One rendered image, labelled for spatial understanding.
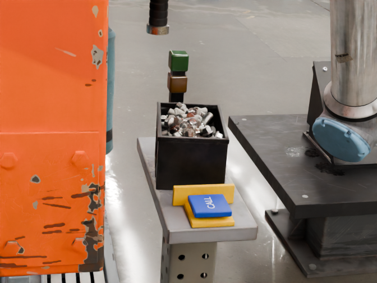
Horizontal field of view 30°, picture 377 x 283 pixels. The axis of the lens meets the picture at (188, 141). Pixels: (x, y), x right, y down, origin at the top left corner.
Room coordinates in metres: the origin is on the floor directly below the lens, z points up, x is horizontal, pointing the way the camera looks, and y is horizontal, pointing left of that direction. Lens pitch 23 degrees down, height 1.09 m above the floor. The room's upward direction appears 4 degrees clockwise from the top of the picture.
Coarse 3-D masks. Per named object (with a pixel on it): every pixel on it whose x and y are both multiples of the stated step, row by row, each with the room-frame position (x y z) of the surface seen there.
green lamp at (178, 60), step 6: (174, 54) 1.50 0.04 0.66; (180, 54) 1.50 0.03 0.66; (186, 54) 1.50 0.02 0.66; (168, 60) 1.53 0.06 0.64; (174, 60) 1.50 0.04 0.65; (180, 60) 1.50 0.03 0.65; (186, 60) 1.50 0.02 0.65; (168, 66) 1.52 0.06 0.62; (174, 66) 1.50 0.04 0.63; (180, 66) 1.50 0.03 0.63; (186, 66) 1.50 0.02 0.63
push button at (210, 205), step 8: (192, 200) 1.16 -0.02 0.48; (200, 200) 1.16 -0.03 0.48; (208, 200) 1.17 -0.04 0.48; (216, 200) 1.17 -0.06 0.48; (224, 200) 1.17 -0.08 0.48; (192, 208) 1.14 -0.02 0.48; (200, 208) 1.13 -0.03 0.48; (208, 208) 1.14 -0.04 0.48; (216, 208) 1.14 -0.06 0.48; (224, 208) 1.14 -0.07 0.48; (200, 216) 1.12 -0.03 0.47; (208, 216) 1.12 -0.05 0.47; (216, 216) 1.13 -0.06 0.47; (224, 216) 1.13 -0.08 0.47
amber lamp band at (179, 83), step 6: (168, 72) 1.53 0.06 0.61; (168, 78) 1.51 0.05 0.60; (174, 78) 1.50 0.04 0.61; (180, 78) 1.50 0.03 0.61; (186, 78) 1.50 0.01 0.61; (168, 84) 1.51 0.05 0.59; (174, 84) 1.50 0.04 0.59; (180, 84) 1.50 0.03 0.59; (186, 84) 1.50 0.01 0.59; (174, 90) 1.50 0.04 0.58; (180, 90) 1.50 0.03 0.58; (186, 90) 1.50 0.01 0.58
